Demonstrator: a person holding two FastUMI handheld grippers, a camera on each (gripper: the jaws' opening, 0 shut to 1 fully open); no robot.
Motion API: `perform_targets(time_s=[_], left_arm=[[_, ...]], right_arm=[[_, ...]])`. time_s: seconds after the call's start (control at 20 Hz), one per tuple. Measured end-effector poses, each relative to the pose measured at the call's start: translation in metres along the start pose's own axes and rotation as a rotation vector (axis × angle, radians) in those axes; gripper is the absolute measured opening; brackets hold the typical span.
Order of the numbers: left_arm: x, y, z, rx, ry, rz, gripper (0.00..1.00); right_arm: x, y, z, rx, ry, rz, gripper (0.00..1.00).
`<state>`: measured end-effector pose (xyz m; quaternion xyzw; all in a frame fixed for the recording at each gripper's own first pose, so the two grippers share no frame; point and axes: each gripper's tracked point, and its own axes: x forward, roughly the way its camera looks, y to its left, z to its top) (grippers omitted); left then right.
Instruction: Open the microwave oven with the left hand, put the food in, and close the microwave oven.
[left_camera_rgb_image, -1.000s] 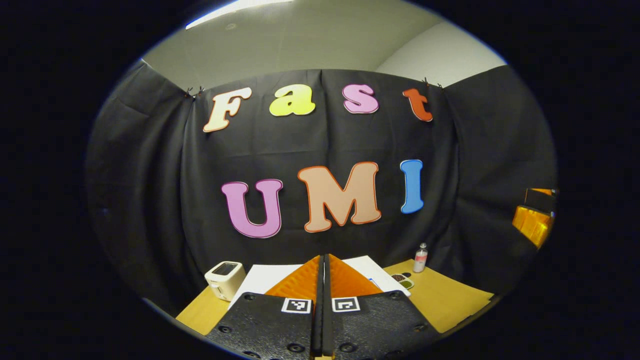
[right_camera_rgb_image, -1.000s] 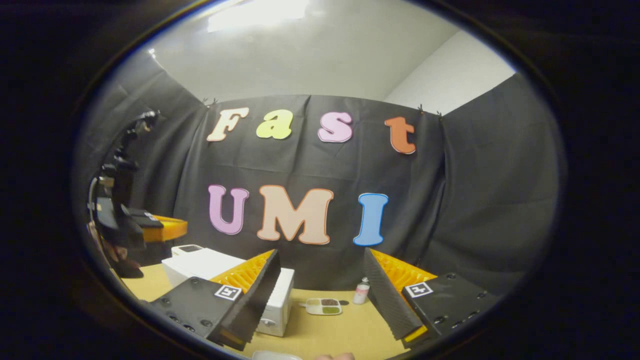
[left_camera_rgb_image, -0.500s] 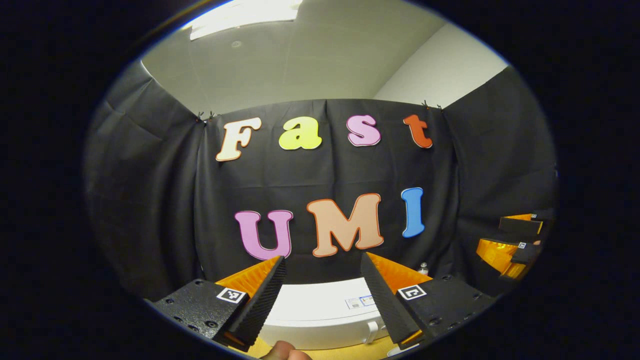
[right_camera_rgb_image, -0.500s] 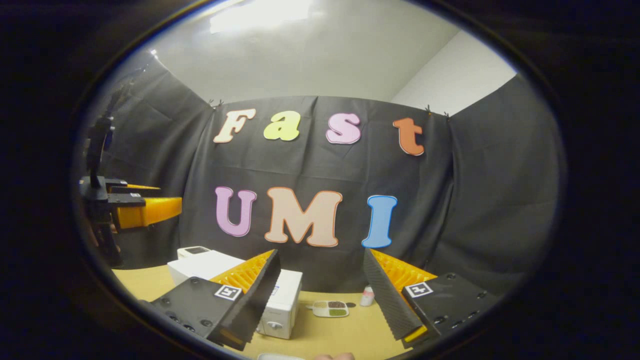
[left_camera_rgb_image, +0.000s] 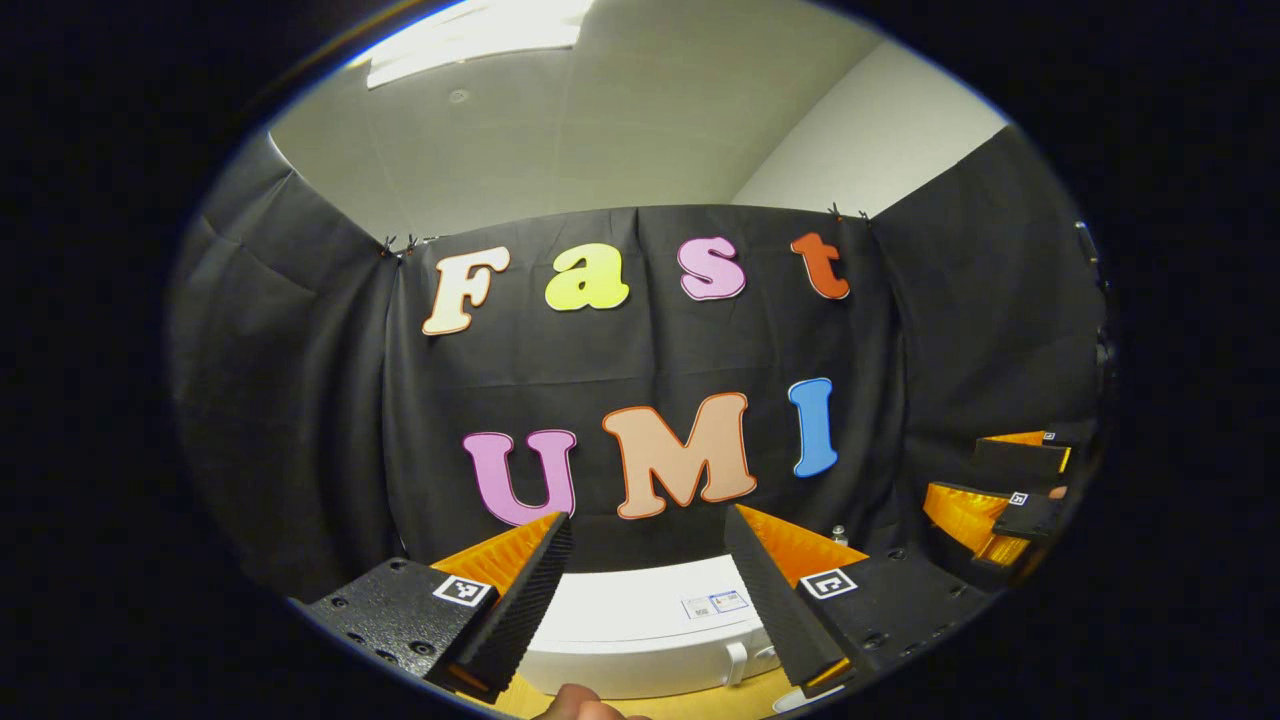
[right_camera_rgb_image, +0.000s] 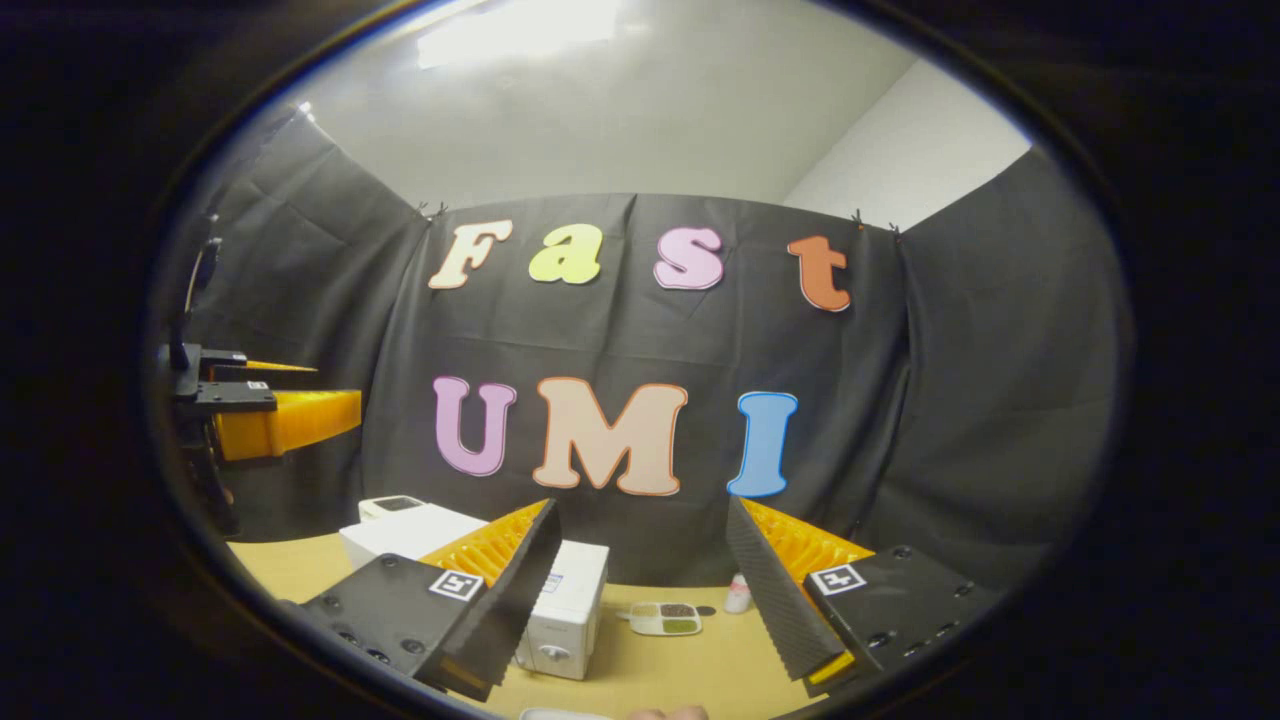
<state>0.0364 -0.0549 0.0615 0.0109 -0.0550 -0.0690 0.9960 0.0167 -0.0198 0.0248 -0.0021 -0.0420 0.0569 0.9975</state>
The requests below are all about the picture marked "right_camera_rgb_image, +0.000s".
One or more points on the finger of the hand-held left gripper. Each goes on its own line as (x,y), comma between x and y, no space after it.
(290,420)
(270,374)

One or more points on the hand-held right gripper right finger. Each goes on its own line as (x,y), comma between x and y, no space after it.
(775,610)

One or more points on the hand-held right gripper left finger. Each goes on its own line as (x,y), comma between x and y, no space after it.
(520,595)

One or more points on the white microwave oven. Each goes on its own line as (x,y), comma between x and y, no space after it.
(575,600)

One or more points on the small pink label bottle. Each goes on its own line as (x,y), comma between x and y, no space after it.
(738,597)

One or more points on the white divided seed dish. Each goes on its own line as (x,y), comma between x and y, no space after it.
(665,620)

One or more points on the white square plate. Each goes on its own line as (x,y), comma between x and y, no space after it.
(560,714)

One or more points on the white toaster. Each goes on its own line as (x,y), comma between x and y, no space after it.
(390,505)

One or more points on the black backdrop cloth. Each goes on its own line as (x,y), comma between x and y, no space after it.
(960,400)

